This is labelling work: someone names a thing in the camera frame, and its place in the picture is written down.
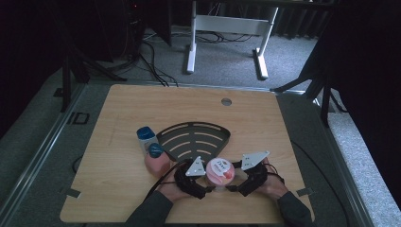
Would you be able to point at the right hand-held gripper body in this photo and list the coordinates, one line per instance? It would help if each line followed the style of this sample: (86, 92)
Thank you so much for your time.
(253, 176)

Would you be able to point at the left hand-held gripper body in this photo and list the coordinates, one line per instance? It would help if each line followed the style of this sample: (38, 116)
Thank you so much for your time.
(189, 179)

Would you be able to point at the pink jar with printed lid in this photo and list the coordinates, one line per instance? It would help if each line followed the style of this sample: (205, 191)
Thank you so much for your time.
(220, 173)

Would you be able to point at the black fan-shaped corner rack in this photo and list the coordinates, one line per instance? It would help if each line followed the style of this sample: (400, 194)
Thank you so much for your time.
(194, 138)

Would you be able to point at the person's left hand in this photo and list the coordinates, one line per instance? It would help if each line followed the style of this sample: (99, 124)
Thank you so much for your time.
(171, 190)

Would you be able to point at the person's right hand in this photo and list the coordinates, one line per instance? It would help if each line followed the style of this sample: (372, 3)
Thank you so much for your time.
(274, 187)

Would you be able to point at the grey tape strip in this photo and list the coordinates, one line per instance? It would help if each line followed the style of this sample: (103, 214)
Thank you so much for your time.
(305, 191)

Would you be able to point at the white bottle with blue cap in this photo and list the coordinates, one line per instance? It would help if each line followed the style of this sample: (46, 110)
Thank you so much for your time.
(146, 138)

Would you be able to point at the black metal stand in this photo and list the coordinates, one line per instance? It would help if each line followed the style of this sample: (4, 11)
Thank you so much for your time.
(315, 85)
(67, 78)

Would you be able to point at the dark curtain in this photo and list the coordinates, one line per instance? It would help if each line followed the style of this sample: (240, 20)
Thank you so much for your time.
(369, 78)

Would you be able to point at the white desk frame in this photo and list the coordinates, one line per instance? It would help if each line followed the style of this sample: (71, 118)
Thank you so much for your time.
(230, 23)

